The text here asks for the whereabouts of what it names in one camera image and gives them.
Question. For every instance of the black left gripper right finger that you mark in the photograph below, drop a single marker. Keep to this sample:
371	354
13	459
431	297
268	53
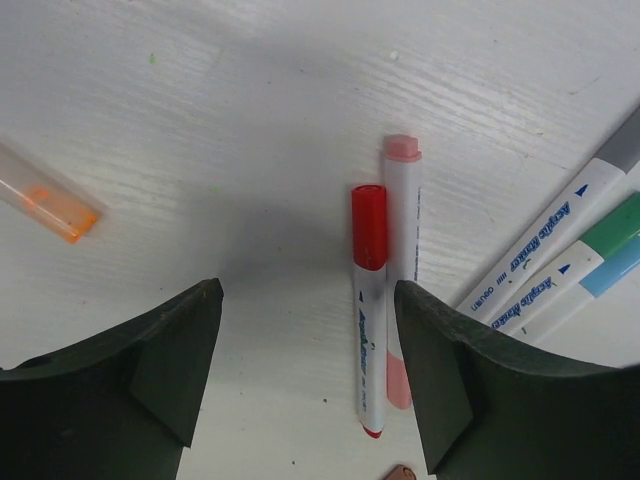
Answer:
488	406

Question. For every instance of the light blue cap marker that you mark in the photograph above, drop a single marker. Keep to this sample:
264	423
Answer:
577	297

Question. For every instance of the brown pen cap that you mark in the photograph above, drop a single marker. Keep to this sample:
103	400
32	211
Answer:
401	472

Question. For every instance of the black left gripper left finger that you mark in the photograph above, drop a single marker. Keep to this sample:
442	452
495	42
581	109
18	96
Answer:
122	404

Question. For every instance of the pink cap marker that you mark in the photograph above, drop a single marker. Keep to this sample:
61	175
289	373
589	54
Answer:
402	175

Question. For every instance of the green cap marker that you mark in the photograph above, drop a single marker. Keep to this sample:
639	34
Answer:
599	243

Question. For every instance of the red cap marker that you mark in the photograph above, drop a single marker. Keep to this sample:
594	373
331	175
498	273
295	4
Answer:
369	247

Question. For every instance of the grey cap marker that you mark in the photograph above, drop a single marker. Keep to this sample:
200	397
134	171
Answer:
609	165

